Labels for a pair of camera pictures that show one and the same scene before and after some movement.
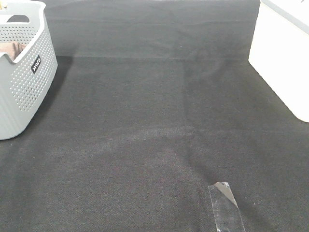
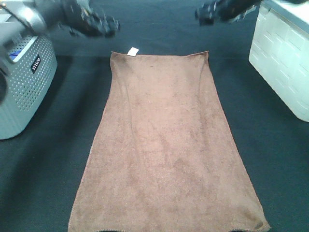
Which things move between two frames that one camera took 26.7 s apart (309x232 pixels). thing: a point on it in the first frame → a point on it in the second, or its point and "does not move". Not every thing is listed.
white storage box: [279, 51] does not move
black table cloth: [152, 101] does not move
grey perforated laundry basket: [25, 81] does not move
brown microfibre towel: [13, 49] → [161, 160]
